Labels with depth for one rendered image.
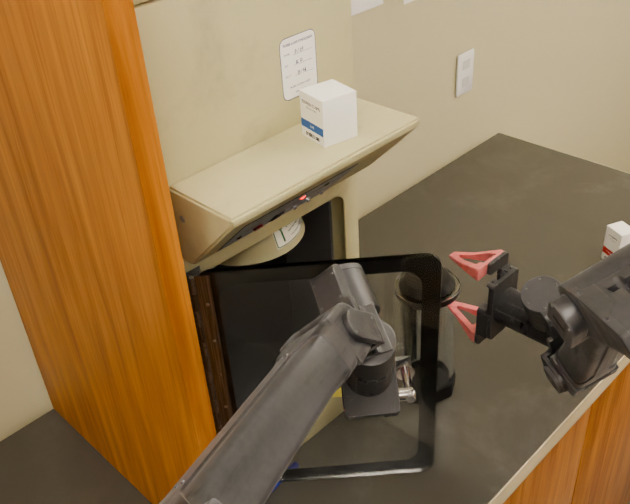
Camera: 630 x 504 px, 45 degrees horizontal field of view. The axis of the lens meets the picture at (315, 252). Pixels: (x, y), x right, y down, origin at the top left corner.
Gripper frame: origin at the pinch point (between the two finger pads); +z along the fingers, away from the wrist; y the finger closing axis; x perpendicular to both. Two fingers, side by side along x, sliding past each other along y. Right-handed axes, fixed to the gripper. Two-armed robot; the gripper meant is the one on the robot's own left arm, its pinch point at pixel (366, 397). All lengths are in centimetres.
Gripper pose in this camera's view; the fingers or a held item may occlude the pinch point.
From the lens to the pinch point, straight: 101.7
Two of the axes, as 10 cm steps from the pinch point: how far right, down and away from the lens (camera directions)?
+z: 0.4, 4.8, 8.7
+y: 0.9, 8.7, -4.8
